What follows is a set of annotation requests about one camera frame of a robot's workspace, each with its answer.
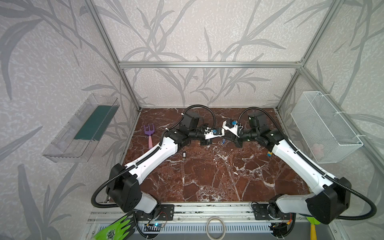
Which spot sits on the purple pink garden fork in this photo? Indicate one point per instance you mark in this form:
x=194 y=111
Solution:
x=149 y=131

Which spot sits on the white wire mesh basket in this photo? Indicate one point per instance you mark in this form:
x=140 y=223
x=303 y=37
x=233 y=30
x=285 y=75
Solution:
x=327 y=134

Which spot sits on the green yellow toy shovel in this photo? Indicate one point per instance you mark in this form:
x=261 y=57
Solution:
x=313 y=222

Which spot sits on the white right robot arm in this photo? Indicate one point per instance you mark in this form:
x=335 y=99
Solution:
x=326 y=200

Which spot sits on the clear plastic wall shelf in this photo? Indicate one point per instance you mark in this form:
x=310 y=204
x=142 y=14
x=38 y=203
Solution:
x=79 y=138

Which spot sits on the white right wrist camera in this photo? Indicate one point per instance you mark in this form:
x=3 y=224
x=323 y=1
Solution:
x=234 y=127

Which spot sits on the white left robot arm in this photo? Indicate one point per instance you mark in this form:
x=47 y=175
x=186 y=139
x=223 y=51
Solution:
x=124 y=181

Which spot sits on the green black work glove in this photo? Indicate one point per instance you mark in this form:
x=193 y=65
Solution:
x=121 y=229

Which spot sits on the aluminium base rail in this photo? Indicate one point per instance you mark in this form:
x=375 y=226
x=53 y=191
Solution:
x=206 y=221

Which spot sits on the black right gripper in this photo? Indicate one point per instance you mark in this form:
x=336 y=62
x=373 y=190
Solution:
x=233 y=137

